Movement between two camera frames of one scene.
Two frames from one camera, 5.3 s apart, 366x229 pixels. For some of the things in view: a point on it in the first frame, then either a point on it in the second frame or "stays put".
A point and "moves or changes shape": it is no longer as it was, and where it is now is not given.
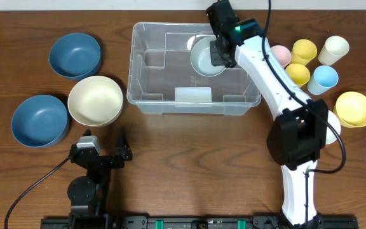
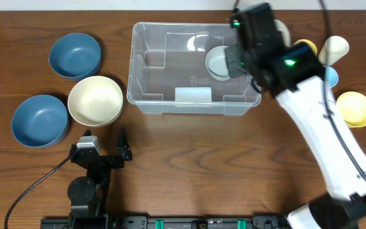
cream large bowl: [94, 101] stays put
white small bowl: [334, 123] moves or changes shape
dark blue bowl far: [75, 56] stays put
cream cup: [334, 49] stays put
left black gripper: [105, 159] stays put
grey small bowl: [201, 58] moves or changes shape
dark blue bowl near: [39, 121] stays put
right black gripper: [218, 54] -> [234, 60]
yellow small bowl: [353, 109] stays put
